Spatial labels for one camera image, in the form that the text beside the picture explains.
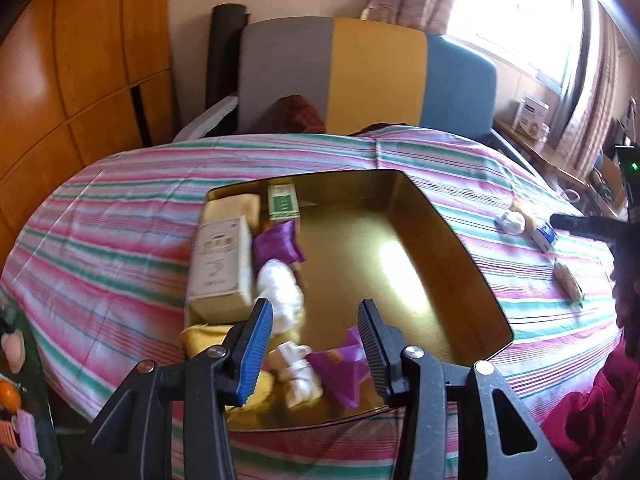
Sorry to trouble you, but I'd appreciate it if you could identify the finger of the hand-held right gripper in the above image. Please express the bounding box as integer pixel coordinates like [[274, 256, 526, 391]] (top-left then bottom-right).
[[550, 213, 623, 243]]

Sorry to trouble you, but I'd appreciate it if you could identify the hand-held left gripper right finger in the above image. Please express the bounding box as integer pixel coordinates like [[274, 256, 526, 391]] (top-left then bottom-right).
[[357, 298, 573, 480]]

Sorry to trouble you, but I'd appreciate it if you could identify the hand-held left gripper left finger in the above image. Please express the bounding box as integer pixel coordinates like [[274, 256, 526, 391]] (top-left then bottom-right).
[[90, 297, 275, 480]]

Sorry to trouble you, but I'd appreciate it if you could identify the purple packet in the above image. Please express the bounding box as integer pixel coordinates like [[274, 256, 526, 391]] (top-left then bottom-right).
[[252, 220, 306, 266], [305, 325, 371, 408]]

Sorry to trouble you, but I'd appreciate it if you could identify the white sock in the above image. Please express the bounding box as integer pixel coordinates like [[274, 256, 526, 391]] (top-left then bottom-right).
[[495, 209, 526, 235], [267, 341, 323, 407], [256, 259, 306, 333]]

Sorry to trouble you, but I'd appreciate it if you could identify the gold tin box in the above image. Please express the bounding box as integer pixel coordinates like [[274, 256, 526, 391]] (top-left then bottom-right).
[[180, 170, 515, 431]]

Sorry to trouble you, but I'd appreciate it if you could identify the beige carton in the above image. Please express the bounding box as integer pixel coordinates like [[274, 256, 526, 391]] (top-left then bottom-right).
[[187, 216, 256, 322]]

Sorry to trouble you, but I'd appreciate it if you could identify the green patterned carton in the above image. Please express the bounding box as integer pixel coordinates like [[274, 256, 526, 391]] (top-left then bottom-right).
[[266, 183, 302, 226]]

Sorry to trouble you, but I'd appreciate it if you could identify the blue white packet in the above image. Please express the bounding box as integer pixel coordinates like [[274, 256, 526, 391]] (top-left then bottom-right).
[[530, 222, 560, 252]]

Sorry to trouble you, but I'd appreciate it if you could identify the beige small pouch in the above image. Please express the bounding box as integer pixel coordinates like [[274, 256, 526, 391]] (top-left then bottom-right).
[[554, 260, 585, 306]]

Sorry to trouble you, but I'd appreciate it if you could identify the wooden side desk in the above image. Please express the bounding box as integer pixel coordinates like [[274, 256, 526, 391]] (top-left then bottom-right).
[[492, 117, 631, 216]]

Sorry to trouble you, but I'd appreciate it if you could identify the white box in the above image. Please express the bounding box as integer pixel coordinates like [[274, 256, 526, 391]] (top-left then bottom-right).
[[512, 94, 550, 133]]

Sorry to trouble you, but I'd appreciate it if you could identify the striped tablecloth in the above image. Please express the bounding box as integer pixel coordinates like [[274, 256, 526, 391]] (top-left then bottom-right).
[[0, 125, 631, 480]]

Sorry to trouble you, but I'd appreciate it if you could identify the person's red clothing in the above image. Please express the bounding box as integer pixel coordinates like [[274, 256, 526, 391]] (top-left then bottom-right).
[[542, 335, 640, 480]]

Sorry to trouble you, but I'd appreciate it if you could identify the window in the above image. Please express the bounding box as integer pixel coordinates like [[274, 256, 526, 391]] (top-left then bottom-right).
[[447, 0, 588, 91]]

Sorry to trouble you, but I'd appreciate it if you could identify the pink plastic toy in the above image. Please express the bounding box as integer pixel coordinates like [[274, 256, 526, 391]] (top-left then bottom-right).
[[12, 409, 48, 480]]

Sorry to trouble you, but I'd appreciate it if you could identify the pink peach toy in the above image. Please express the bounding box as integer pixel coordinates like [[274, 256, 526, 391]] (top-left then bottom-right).
[[0, 329, 26, 373]]

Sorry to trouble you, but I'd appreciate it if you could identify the dark red cloth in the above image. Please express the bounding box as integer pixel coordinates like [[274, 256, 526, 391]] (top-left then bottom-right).
[[270, 95, 327, 134]]

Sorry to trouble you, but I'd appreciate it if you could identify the orange toy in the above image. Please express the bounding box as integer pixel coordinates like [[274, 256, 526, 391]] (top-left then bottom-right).
[[0, 380, 23, 413]]

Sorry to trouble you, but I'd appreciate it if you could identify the grey yellow blue chair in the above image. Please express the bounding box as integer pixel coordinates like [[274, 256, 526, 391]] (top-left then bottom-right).
[[237, 17, 498, 136]]

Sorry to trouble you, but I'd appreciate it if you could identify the wooden wardrobe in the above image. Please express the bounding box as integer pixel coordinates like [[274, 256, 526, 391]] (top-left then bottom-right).
[[0, 0, 176, 241]]

